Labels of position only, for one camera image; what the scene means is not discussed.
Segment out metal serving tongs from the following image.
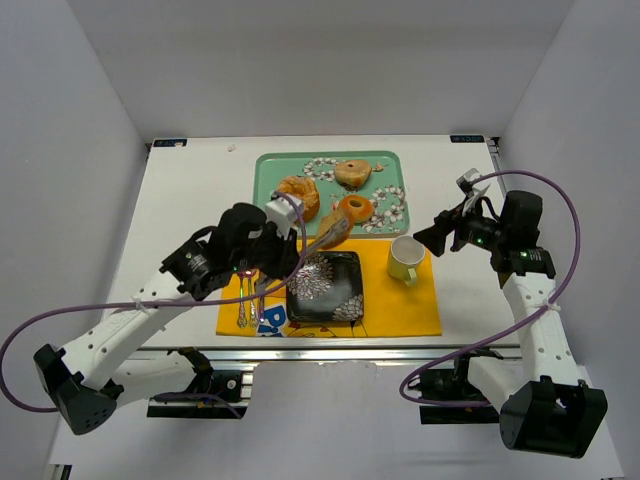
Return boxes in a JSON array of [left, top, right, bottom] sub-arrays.
[[254, 238, 327, 296]]

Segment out brown bread slice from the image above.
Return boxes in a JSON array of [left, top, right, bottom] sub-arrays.
[[316, 208, 354, 249]]

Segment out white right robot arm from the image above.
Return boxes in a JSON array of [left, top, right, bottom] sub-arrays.
[[410, 191, 608, 458]]

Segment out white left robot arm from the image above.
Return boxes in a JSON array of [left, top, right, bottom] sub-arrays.
[[34, 194, 302, 435]]

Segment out pale yellow mug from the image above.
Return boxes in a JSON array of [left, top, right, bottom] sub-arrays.
[[387, 236, 426, 286]]

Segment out green floral tray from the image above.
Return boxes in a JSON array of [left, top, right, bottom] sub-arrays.
[[253, 150, 410, 238]]

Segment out iridescent knife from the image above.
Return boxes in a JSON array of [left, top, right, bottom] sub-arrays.
[[255, 278, 268, 324]]

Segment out orange bundt cake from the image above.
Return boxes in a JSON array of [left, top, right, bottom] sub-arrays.
[[276, 176, 320, 223]]

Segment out orange glazed donut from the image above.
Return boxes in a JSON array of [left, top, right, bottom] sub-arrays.
[[338, 195, 375, 224]]

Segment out yellow placemat cloth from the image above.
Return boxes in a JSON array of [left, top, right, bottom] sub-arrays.
[[216, 239, 442, 339]]

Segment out iridescent fork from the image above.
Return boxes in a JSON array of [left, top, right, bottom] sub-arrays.
[[236, 272, 248, 329]]

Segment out iridescent spoon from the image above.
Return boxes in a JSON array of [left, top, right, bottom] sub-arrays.
[[249, 300, 259, 330]]

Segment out blue label sticker right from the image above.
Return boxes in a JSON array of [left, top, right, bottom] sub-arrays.
[[449, 134, 486, 143]]

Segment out black floral square plate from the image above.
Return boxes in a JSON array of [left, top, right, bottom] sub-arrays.
[[286, 251, 365, 323]]

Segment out pale bagel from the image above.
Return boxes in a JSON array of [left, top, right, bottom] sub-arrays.
[[334, 159, 373, 190]]

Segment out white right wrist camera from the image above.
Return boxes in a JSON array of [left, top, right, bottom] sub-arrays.
[[456, 168, 489, 216]]

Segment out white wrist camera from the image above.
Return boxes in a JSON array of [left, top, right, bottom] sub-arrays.
[[456, 168, 489, 216], [264, 191, 304, 239]]

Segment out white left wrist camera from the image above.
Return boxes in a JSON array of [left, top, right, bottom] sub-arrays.
[[264, 191, 304, 239]]

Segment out aluminium frame rail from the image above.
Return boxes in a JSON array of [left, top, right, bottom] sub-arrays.
[[199, 344, 526, 369]]

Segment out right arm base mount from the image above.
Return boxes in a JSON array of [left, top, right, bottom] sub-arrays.
[[416, 369, 499, 425]]

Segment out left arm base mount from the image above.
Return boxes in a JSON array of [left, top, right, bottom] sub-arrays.
[[147, 347, 248, 420]]

